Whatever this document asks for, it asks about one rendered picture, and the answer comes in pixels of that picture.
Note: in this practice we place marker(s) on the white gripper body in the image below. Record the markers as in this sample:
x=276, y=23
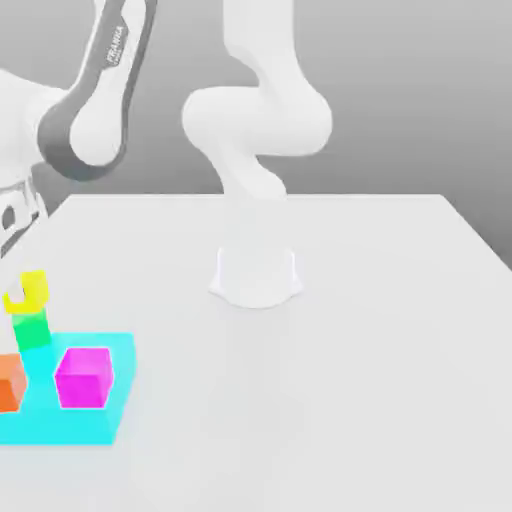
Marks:
x=12, y=260

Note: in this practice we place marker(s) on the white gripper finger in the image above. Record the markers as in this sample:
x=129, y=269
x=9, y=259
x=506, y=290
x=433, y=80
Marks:
x=16, y=291

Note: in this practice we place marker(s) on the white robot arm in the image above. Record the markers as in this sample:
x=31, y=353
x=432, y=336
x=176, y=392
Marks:
x=260, y=120

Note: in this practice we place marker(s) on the small green cube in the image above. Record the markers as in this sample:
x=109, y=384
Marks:
x=32, y=332

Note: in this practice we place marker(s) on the small orange cube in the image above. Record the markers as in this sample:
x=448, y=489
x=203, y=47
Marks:
x=8, y=394

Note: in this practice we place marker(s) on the small magenta cube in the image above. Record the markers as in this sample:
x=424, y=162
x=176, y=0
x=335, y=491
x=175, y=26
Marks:
x=82, y=390

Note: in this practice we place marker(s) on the large cyan box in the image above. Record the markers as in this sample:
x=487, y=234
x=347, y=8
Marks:
x=80, y=426

